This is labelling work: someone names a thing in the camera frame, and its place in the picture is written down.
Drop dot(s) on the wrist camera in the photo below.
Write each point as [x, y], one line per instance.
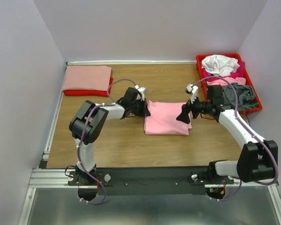
[192, 90]
[141, 92]

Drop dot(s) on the folded red t-shirt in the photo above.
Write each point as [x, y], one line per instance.
[103, 92]

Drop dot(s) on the grey garment in bin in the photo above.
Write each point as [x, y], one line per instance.
[245, 96]

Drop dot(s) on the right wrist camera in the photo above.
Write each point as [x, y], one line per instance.
[192, 90]

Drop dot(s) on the light pink t-shirt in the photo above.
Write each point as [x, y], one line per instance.
[162, 119]

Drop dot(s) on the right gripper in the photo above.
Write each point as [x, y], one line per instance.
[185, 109]

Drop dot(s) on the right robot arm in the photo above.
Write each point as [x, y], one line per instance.
[258, 158]

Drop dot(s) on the green garment in bin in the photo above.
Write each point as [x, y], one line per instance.
[254, 105]

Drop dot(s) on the magenta garment in bin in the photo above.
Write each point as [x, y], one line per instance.
[238, 73]

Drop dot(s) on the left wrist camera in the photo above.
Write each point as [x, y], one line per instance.
[141, 92]

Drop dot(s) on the aluminium frame rail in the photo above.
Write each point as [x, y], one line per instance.
[123, 144]

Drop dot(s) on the white t-shirt in bin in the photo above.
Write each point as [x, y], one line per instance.
[220, 65]

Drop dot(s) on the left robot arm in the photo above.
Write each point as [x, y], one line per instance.
[88, 123]

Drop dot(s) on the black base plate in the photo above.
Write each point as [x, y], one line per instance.
[111, 181]

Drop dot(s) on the salmon pink garment in bin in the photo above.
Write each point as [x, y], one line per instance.
[237, 80]

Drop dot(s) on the folded pink t-shirt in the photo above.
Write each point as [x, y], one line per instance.
[74, 72]

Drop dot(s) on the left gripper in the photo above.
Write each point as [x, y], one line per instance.
[144, 112]

